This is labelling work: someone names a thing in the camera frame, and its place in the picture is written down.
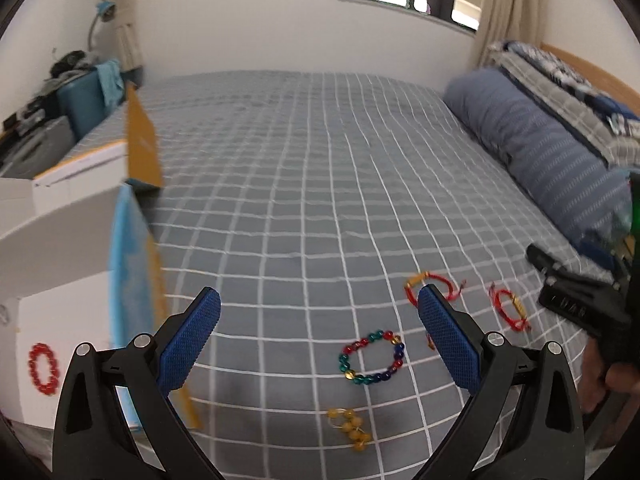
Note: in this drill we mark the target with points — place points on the blue striped pillow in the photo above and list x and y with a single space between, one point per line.
530 145

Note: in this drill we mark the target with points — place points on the blue suitcase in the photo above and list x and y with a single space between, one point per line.
80 105

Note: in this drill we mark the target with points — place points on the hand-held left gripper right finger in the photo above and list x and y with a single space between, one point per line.
447 340

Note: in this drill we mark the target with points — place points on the bed with grey checked sheet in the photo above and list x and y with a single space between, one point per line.
310 170

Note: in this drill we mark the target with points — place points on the blue desk lamp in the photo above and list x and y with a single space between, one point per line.
106 9

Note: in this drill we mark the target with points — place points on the black boxes on suitcase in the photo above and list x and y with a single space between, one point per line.
25 115

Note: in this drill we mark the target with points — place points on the tied beige curtain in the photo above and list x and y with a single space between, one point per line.
129 45

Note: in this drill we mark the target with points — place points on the person's right hand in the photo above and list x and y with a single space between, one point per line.
594 380

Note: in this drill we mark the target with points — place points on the folded grey checked blanket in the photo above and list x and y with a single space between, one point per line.
555 95

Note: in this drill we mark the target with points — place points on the navy patterned blanket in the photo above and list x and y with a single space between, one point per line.
565 67

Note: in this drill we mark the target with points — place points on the grey suitcase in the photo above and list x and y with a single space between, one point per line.
35 147

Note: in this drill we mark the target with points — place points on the wooden headboard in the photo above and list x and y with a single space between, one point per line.
590 65

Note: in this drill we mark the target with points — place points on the light blue cloth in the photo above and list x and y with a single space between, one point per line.
110 82

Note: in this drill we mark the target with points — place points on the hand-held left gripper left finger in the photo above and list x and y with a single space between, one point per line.
192 332

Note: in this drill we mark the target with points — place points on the printed cardboard box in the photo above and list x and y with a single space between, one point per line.
30 200

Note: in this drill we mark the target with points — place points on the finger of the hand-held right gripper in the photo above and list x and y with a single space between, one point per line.
595 251
545 259

